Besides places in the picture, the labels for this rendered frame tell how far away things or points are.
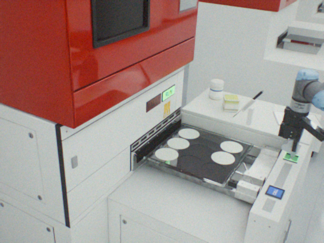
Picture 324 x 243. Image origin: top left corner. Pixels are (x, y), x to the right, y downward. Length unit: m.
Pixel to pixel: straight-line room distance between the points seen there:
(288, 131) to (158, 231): 0.62
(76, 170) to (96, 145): 0.11
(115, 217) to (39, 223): 0.28
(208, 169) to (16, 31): 0.87
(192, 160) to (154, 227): 0.33
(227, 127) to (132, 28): 0.76
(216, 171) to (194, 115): 0.41
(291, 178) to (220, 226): 0.32
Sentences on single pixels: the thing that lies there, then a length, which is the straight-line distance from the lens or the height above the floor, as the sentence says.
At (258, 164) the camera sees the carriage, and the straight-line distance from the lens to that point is 1.60.
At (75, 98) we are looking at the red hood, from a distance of 1.03.
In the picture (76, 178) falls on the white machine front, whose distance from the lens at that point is 1.24.
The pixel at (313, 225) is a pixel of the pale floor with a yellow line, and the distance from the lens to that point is 2.79.
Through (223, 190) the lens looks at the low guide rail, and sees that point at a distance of 1.48.
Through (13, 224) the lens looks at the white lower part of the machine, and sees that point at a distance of 1.61.
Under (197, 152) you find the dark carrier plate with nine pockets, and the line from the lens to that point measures 1.58.
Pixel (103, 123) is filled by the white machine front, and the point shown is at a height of 1.15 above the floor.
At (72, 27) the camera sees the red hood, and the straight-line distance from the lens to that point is 0.98.
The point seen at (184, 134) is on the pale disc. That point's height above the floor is 0.90.
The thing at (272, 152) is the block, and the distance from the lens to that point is 1.67.
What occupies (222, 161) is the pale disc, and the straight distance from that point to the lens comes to 1.54.
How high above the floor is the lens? 1.73
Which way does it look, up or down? 27 degrees down
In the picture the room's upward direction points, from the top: 3 degrees clockwise
